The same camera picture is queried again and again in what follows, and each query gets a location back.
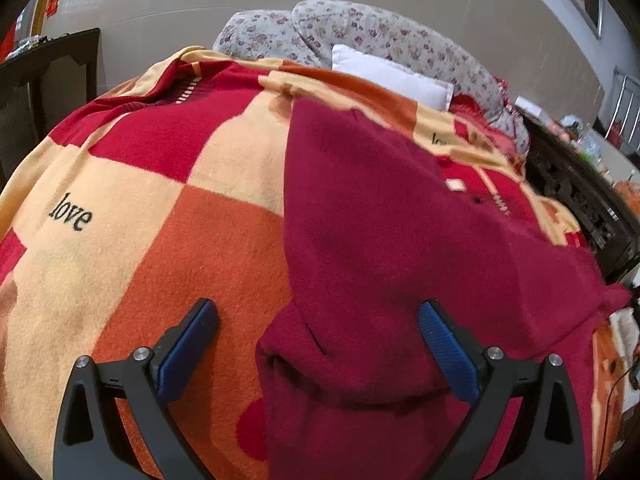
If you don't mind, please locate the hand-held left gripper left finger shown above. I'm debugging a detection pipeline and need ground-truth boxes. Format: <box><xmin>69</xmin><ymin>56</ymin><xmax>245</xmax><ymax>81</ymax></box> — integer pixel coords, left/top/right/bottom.
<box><xmin>53</xmin><ymin>298</ymin><xmax>219</xmax><ymax>480</ymax></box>

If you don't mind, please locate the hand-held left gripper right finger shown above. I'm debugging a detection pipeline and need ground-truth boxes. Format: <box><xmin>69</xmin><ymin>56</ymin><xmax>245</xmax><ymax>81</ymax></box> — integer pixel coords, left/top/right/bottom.
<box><xmin>419</xmin><ymin>299</ymin><xmax>587</xmax><ymax>480</ymax></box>

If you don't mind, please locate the dark red sweater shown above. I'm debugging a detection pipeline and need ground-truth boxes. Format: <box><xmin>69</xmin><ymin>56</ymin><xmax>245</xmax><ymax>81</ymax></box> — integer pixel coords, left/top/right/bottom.
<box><xmin>256</xmin><ymin>98</ymin><xmax>632</xmax><ymax>480</ymax></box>

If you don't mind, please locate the red orange checkered blanket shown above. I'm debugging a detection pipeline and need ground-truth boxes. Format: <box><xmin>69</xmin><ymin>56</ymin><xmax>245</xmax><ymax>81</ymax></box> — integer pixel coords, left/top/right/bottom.
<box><xmin>0</xmin><ymin>46</ymin><xmax>626</xmax><ymax>480</ymax></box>

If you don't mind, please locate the dark carved wooden cabinet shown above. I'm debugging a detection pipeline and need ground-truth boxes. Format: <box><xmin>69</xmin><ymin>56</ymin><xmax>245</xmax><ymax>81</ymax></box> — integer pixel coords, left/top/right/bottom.
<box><xmin>520</xmin><ymin>115</ymin><xmax>640</xmax><ymax>281</ymax></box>

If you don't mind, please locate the red cloth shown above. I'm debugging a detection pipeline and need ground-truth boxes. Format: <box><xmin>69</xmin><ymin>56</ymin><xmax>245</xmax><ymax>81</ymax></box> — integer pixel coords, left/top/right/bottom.
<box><xmin>449</xmin><ymin>93</ymin><xmax>506</xmax><ymax>126</ymax></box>

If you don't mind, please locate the white pillow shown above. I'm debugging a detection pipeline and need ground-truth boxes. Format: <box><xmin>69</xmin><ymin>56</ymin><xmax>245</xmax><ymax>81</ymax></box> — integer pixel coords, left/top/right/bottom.
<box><xmin>331</xmin><ymin>44</ymin><xmax>455</xmax><ymax>112</ymax></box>

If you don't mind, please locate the floral quilt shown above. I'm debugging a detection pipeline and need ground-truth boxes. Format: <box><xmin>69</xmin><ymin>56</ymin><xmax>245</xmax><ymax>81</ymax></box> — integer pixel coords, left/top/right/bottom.
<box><xmin>213</xmin><ymin>0</ymin><xmax>531</xmax><ymax>156</ymax></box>

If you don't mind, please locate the black cable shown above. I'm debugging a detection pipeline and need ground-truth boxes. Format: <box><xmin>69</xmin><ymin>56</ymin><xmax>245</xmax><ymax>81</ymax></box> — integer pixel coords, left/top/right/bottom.
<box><xmin>598</xmin><ymin>360</ymin><xmax>640</xmax><ymax>476</ymax></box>

